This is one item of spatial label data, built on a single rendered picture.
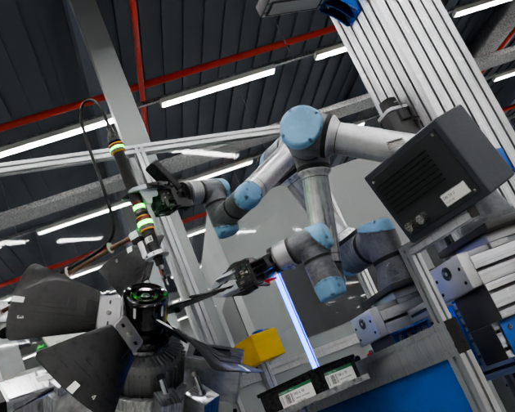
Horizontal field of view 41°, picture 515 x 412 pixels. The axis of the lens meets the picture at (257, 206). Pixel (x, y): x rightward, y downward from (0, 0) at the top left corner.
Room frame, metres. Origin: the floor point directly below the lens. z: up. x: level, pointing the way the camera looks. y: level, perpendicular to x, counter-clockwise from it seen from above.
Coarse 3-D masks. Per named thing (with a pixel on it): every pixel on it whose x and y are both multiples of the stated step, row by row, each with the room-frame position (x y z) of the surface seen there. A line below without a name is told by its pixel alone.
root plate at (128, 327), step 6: (120, 318) 1.72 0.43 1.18; (126, 318) 1.74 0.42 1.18; (114, 324) 1.70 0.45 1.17; (120, 324) 1.71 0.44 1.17; (126, 324) 1.73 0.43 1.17; (120, 330) 1.71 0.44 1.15; (126, 330) 1.73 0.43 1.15; (132, 330) 1.75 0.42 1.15; (126, 336) 1.72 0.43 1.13; (132, 336) 1.74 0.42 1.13; (138, 336) 1.76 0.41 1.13; (126, 342) 1.72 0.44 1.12; (132, 342) 1.74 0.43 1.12; (138, 342) 1.75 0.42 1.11; (132, 348) 1.73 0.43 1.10; (138, 348) 1.75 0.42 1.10
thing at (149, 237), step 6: (108, 126) 1.85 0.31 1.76; (108, 132) 1.85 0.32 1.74; (114, 132) 1.85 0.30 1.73; (108, 138) 1.85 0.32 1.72; (114, 138) 1.84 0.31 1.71; (150, 228) 1.84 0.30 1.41; (144, 234) 1.84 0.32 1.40; (150, 234) 1.84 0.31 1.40; (150, 240) 1.84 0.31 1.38; (156, 240) 1.85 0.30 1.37; (150, 246) 1.84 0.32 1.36; (156, 246) 1.85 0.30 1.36; (150, 252) 1.85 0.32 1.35; (156, 258) 1.85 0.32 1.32; (162, 258) 1.85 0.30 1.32; (156, 264) 1.85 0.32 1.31
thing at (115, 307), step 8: (104, 296) 1.78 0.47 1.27; (112, 296) 1.79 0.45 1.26; (104, 304) 1.78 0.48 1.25; (112, 304) 1.79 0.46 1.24; (120, 304) 1.79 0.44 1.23; (104, 312) 1.78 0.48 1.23; (112, 312) 1.79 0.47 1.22; (120, 312) 1.79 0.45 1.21; (96, 320) 1.78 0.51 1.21; (104, 320) 1.78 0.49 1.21; (112, 320) 1.79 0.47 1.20; (96, 328) 1.78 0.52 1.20
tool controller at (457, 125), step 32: (448, 128) 1.36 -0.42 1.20; (480, 128) 1.42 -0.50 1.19; (384, 160) 1.49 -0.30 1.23; (416, 160) 1.43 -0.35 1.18; (448, 160) 1.38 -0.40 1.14; (480, 160) 1.39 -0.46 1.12; (384, 192) 1.54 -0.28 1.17; (416, 192) 1.48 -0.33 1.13; (448, 192) 1.43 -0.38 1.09; (480, 192) 1.39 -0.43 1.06; (416, 224) 1.54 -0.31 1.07
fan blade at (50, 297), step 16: (32, 272) 1.78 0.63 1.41; (48, 272) 1.78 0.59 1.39; (16, 288) 1.75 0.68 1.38; (32, 288) 1.76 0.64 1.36; (48, 288) 1.76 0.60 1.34; (64, 288) 1.77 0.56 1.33; (80, 288) 1.78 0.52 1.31; (16, 304) 1.74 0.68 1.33; (32, 304) 1.75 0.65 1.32; (48, 304) 1.75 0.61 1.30; (64, 304) 1.76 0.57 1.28; (80, 304) 1.77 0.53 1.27; (96, 304) 1.78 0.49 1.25; (16, 320) 1.73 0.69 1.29; (32, 320) 1.74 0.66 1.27; (48, 320) 1.75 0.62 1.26; (64, 320) 1.76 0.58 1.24; (80, 320) 1.77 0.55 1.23; (16, 336) 1.72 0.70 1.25; (32, 336) 1.73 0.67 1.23; (48, 336) 1.75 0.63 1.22
